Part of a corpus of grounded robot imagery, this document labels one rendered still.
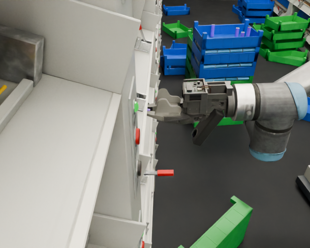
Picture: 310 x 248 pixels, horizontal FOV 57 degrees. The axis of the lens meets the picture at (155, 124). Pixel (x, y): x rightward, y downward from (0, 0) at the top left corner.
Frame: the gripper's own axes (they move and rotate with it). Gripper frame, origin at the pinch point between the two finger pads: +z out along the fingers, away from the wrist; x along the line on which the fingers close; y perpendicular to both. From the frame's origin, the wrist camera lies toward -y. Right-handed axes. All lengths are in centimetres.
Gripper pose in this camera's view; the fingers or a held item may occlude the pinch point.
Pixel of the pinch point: (149, 112)
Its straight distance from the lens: 72.0
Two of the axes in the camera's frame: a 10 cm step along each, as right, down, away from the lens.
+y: -0.6, -8.0, -5.9
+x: -0.3, 5.9, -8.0
